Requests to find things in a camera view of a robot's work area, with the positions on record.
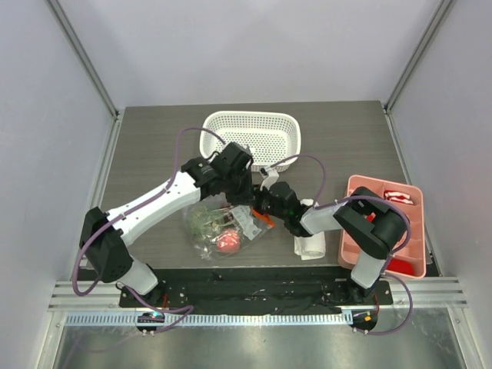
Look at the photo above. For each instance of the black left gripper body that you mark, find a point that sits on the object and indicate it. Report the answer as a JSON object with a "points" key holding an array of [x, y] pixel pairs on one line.
{"points": [[239, 191]]}

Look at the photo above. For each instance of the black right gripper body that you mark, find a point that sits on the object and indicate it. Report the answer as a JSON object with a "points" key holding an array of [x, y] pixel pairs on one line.
{"points": [[262, 201]]}

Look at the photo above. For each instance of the clear zip top bag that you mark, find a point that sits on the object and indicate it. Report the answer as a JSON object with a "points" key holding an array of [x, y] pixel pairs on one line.
{"points": [[250, 225]]}

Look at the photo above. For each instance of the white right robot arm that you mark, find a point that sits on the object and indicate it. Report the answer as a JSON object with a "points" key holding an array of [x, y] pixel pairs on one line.
{"points": [[376, 225]]}

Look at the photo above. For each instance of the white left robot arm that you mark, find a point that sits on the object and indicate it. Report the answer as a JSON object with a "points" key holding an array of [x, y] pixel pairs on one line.
{"points": [[106, 236]]}

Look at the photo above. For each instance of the green fake broccoli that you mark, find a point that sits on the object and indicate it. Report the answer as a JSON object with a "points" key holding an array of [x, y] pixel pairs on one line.
{"points": [[202, 223]]}

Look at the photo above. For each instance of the white perforated plastic basket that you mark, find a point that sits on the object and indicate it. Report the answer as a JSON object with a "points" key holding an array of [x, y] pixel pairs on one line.
{"points": [[271, 137]]}

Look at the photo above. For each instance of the white folded towel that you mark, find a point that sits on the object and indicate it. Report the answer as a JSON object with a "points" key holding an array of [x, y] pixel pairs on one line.
{"points": [[313, 246]]}

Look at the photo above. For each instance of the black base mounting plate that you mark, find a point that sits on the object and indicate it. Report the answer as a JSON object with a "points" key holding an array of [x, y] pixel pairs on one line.
{"points": [[261, 291]]}

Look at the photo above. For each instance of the red white striped packet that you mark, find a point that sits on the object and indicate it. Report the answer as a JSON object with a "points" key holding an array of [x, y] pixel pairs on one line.
{"points": [[398, 196]]}

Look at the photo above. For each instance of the pink divided tray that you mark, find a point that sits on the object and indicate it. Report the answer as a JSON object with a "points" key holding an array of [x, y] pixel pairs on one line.
{"points": [[415, 249]]}

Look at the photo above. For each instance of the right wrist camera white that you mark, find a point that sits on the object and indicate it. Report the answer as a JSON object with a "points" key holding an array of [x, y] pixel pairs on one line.
{"points": [[270, 177]]}

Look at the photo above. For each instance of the white slotted cable duct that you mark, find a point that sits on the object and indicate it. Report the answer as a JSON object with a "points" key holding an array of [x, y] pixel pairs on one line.
{"points": [[141, 319]]}

